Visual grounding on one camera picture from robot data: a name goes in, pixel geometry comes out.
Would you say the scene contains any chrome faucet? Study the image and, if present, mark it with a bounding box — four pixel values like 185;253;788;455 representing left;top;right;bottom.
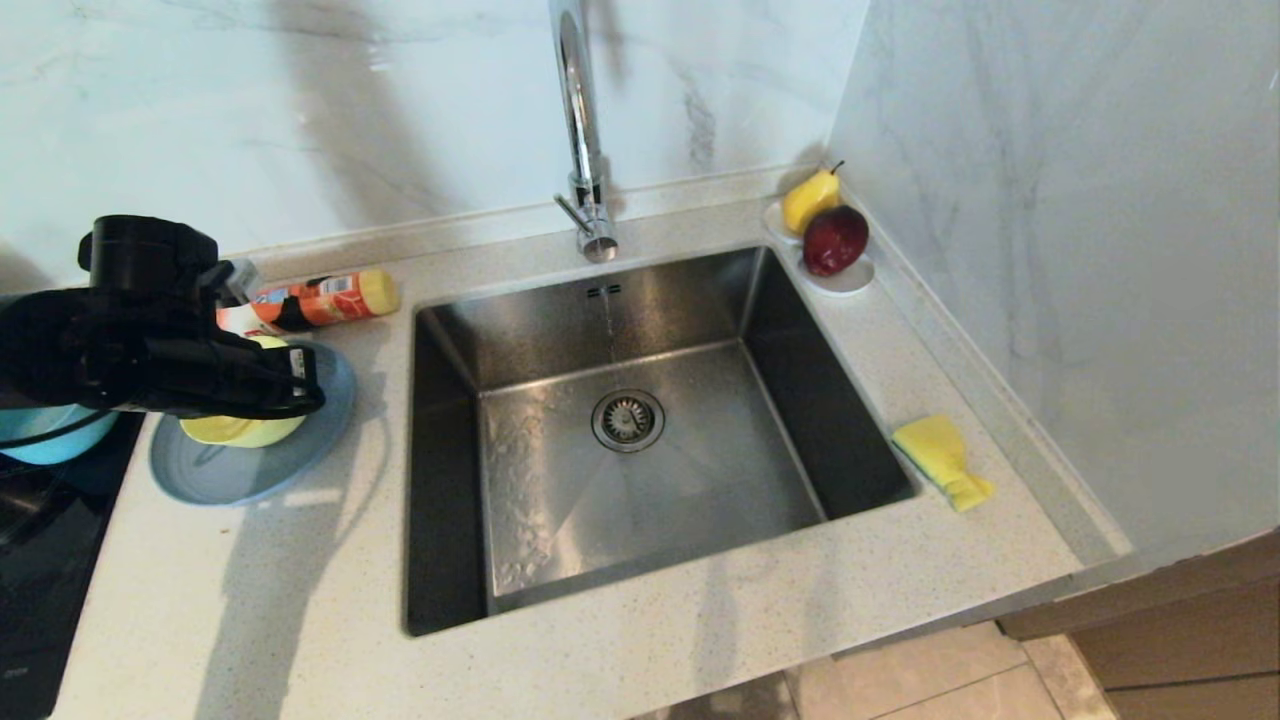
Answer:
548;0;621;264

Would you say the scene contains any stainless steel sink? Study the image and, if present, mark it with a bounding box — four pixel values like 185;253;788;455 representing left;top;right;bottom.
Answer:
400;247;918;638

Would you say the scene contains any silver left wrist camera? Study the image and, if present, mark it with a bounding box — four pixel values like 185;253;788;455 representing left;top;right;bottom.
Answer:
218;260;263;306

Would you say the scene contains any black induction cooktop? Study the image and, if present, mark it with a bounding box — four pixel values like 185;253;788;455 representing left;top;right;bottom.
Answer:
0;415;146;720

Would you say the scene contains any yellow-green bowl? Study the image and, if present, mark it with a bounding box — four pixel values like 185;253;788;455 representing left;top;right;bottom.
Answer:
180;335;309;448

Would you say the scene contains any yellow sponge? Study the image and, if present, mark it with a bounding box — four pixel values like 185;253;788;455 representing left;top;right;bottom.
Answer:
892;415;997;512

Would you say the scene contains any dark red apple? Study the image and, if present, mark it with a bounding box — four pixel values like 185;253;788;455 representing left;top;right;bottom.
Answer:
803;205;872;278

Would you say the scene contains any orange dish soap bottle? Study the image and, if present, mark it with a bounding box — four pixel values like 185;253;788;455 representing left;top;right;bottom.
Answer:
215;268;401;338

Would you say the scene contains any yellow pear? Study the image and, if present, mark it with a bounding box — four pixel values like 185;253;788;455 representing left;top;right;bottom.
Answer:
781;160;846;236

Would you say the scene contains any teal bowl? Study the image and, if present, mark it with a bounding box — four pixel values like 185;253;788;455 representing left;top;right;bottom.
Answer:
0;405;121;466

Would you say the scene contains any metal sink drain strainer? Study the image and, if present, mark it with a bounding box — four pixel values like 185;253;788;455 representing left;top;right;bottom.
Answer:
591;388;667;454

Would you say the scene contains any small white fruit dish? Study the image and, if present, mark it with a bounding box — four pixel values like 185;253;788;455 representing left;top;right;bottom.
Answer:
765;200;878;297

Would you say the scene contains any gray plate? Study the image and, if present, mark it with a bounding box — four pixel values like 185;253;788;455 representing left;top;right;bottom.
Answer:
150;340;358;507

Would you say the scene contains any light wooden cabinet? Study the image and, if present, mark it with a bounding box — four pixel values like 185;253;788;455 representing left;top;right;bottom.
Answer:
1000;535;1280;720

